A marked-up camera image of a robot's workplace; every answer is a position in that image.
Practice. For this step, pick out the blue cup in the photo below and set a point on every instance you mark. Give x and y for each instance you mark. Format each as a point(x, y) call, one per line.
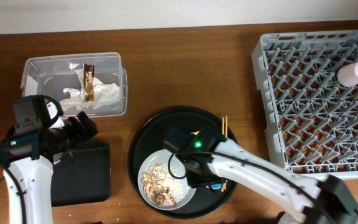
point(217, 186)

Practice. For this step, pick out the white napkin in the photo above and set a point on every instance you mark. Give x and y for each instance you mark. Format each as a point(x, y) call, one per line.
point(70, 98)
point(103, 93)

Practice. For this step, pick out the grey dishwasher rack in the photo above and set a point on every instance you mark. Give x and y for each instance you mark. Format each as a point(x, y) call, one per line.
point(312, 120)

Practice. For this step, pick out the food leftovers on plate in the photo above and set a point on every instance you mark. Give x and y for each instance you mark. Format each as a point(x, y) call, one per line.
point(161, 187)

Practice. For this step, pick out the right wooden chopstick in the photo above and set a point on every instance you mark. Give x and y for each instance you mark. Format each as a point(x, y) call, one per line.
point(226, 127)

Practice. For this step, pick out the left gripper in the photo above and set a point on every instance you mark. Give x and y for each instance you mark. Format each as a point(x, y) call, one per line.
point(81, 135)

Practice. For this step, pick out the black rectangular tray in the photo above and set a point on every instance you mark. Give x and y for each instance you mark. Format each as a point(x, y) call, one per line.
point(82, 175)

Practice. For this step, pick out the round black serving tray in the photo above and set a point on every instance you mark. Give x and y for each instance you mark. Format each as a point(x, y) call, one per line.
point(149, 139)

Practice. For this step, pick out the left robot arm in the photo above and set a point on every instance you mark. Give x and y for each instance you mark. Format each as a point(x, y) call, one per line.
point(27, 151)

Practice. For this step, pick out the pink cup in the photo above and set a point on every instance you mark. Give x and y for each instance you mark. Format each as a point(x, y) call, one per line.
point(348, 75)

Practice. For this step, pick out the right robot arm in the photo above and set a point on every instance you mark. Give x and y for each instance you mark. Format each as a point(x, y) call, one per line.
point(304, 199)

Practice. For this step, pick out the brown snack wrapper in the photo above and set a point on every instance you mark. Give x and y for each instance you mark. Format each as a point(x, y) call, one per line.
point(88, 77)

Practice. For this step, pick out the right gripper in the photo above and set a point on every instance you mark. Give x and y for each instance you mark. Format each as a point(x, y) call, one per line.
point(193, 181)

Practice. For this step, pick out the grey plate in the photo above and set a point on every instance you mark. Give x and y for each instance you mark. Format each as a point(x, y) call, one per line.
point(176, 170)

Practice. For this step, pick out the clear plastic waste bin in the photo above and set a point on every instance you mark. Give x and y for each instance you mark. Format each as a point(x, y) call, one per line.
point(51, 75)

